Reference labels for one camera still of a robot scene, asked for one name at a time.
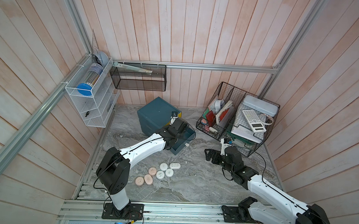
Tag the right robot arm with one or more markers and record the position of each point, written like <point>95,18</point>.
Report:
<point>285,210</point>

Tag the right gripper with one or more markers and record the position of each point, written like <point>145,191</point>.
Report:
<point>217,154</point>

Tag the white pencil case box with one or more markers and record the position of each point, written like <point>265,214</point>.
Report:
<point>260,105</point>

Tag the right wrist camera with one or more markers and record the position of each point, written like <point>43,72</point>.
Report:
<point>225,143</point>

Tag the pink round earphone case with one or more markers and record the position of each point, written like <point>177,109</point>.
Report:
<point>148,179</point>
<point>139,181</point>
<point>152,171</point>

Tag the teal drawer cabinet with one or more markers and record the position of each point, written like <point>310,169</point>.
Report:
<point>155,115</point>

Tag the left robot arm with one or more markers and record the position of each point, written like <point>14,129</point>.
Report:
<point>113,171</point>

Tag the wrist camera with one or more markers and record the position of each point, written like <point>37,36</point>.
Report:
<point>225,143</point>
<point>174,116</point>

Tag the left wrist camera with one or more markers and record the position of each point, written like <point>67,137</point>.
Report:
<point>174,116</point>

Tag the white round earphone case right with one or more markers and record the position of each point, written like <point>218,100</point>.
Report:
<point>169,172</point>

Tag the ruler in mesh basket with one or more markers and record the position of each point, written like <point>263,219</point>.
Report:
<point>131,69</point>

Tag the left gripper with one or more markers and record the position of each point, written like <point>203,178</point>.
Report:
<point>181,134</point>

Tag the white round earphone case top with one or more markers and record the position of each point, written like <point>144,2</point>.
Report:
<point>163,167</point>

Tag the white round earphone case left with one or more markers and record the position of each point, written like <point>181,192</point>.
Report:
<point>160,175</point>

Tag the black mesh wall basket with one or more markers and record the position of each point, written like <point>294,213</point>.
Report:
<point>155,81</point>

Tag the white calculator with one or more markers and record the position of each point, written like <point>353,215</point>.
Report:
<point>253,120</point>

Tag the white oval earphone case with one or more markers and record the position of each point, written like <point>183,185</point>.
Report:
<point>174,166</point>

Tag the black wire desk organizer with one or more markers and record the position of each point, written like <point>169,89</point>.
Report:
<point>228,92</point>

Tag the teal drawer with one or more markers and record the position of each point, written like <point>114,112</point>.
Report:
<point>187,137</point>

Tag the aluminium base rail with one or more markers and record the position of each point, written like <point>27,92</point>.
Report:
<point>102,212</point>

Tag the white round earphone case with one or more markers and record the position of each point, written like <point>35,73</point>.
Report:
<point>163,167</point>
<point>160,175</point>
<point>169,172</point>

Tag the grey round disc on shelf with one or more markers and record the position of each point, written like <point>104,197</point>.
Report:
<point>101,58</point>

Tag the white wire wall shelf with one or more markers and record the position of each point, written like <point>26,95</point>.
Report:
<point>92,91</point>

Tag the blue capped clear tube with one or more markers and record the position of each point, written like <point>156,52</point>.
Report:
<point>91,77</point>

